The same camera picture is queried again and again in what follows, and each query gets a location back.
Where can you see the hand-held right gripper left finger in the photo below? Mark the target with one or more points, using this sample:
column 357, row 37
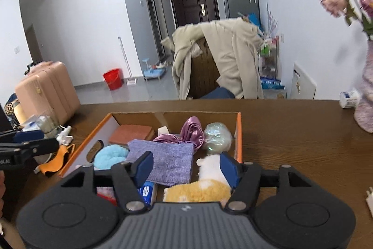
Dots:
column 145, row 167

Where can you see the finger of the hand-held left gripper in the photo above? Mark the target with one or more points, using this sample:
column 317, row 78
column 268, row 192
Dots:
column 40, row 147
column 29, row 136

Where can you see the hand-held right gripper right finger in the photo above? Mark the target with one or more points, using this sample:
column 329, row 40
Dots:
column 227, row 170

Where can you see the purple knitted cloth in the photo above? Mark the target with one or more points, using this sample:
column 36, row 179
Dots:
column 172, row 161

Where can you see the clear plastic bag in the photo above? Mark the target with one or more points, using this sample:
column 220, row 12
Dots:
column 217, row 136

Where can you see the light blue fluffy puff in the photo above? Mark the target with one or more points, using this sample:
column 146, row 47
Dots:
column 109, row 157

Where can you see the yellow white plush toy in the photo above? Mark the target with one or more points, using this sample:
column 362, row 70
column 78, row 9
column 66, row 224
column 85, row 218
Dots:
column 192, row 190

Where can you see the orange cardboard box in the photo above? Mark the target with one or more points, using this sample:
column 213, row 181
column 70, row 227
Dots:
column 140, row 119

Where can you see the purple satin scrunchie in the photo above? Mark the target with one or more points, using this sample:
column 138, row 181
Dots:
column 191, row 129

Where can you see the plastic wrapped packet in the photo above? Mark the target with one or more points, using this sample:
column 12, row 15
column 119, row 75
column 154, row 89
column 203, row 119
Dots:
column 40, row 122

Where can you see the orange fabric piece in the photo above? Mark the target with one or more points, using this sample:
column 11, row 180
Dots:
column 58, row 161

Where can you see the blue white tissue packet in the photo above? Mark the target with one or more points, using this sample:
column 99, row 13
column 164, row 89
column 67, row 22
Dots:
column 148, row 192

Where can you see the white spray bottle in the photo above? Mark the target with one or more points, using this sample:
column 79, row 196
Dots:
column 64, row 138

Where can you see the round woven bag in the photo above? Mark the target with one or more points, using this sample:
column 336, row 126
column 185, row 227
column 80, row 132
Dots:
column 13, row 109

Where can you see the terracotta rectangular sponge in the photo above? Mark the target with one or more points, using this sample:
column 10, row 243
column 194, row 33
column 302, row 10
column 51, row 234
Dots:
column 131, row 133

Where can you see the white wedge sponge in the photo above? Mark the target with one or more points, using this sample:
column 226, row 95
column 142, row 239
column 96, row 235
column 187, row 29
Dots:
column 163, row 131

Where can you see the red fabric item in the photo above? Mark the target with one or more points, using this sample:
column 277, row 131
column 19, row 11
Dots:
column 106, row 193

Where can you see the pink hard suitcase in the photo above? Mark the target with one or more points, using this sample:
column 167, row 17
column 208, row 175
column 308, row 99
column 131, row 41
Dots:
column 49, row 91

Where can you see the blue seat cushion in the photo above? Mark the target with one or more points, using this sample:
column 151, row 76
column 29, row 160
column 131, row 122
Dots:
column 221, row 93

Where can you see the red plastic bucket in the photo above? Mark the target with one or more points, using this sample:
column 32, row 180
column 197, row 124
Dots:
column 113, row 79

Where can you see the small blue stool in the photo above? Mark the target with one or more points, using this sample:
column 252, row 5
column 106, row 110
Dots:
column 153, row 72

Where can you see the blue flat box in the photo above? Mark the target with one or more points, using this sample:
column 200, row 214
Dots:
column 272, row 84

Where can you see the brown wooden chair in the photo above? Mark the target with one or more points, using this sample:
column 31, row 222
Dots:
column 204, row 74

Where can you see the beige coat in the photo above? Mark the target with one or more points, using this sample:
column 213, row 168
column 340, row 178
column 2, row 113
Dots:
column 236, row 56

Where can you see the cluttered storage rack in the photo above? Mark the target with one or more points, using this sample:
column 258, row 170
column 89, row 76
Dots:
column 268, row 62

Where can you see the white leaning board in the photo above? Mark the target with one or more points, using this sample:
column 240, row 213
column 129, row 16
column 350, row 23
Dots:
column 306, row 85

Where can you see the small white bottle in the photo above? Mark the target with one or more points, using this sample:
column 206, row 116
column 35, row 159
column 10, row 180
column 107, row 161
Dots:
column 349, row 98

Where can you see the white plastic item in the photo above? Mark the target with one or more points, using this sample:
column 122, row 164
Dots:
column 370, row 199

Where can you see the grey interior door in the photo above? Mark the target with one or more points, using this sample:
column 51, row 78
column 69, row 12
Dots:
column 151, row 18

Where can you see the pink textured vase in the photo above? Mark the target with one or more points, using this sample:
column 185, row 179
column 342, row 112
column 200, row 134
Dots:
column 365, row 97

